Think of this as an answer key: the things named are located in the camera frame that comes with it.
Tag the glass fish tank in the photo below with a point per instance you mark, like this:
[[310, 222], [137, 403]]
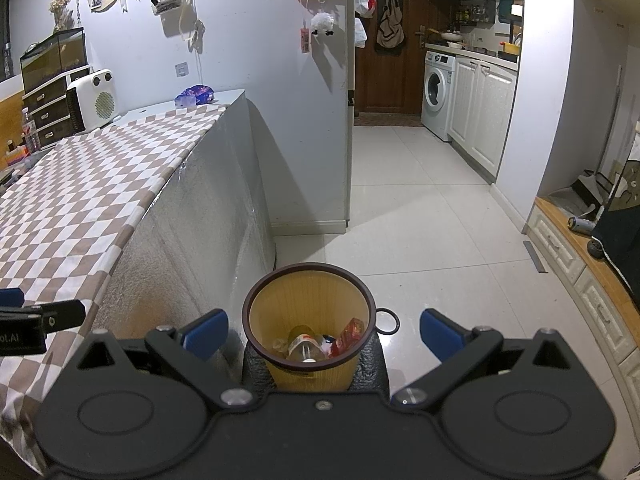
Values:
[[50, 57]]

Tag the clear plastic bottle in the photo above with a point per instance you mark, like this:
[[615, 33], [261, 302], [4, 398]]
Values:
[[306, 347]]

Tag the yellow bin with brown rim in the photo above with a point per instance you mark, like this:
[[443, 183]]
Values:
[[305, 305]]

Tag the white hanging ribbon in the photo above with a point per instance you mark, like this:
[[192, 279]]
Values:
[[196, 10]]

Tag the pink hanging tag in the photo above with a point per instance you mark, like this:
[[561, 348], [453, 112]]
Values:
[[304, 40]]

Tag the white sheep plush toy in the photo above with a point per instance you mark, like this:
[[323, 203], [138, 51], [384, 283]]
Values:
[[322, 22]]

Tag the white fan heater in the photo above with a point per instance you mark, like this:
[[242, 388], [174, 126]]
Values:
[[95, 100]]

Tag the small wall shelf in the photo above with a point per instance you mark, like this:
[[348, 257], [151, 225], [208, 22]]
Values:
[[166, 2]]

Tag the blue hanging bag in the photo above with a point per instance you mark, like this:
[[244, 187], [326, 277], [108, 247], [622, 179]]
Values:
[[505, 7]]

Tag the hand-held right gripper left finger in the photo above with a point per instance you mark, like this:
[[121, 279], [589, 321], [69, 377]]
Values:
[[205, 335]]

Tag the white lower kitchen cabinets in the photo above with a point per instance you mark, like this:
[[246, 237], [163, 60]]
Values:
[[482, 115]]

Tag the purple patterned bag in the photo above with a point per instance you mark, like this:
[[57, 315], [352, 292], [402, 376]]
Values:
[[196, 96]]

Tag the low cabinet with wooden top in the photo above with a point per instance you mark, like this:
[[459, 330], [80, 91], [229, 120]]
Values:
[[565, 260]]

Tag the water bottle with red label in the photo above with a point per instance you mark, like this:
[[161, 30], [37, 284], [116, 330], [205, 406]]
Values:
[[31, 135]]

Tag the dark door mat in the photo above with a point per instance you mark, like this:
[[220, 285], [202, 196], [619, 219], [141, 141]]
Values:
[[387, 120]]

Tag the grey spray can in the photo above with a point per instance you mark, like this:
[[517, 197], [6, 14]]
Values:
[[580, 224]]

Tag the yellow kitchen container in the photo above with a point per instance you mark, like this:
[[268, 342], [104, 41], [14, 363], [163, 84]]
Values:
[[512, 48]]

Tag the white dark drawer cabinet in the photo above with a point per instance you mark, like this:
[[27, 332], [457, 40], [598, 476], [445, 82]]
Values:
[[47, 110]]

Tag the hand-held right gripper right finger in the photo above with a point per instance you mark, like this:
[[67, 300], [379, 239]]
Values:
[[440, 335]]

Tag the wok on stove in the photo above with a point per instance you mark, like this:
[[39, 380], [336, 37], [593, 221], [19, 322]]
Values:
[[450, 36]]

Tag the dried flowers in vase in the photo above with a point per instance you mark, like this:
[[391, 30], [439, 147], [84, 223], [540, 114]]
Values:
[[61, 7]]

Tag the spice rack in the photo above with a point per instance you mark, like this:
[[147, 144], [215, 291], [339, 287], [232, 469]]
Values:
[[472, 15]]

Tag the pink container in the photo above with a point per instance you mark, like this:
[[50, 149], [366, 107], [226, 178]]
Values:
[[16, 156]]

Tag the crushed red can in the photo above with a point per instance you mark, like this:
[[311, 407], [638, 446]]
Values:
[[349, 336]]

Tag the brown wooden door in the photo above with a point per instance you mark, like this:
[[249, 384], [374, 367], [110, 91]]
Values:
[[390, 85]]

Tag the grey dustpan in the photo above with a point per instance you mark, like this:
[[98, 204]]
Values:
[[580, 192]]

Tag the black cloth bag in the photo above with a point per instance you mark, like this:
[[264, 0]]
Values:
[[620, 240]]

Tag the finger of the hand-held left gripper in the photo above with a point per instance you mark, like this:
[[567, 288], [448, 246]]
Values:
[[60, 316], [11, 297]]

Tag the white washing machine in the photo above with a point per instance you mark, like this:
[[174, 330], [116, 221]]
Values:
[[439, 95]]

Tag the white wall socket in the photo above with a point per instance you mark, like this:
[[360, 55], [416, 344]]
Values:
[[182, 69]]

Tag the brown bag on door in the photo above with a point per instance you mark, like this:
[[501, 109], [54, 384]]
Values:
[[390, 25]]

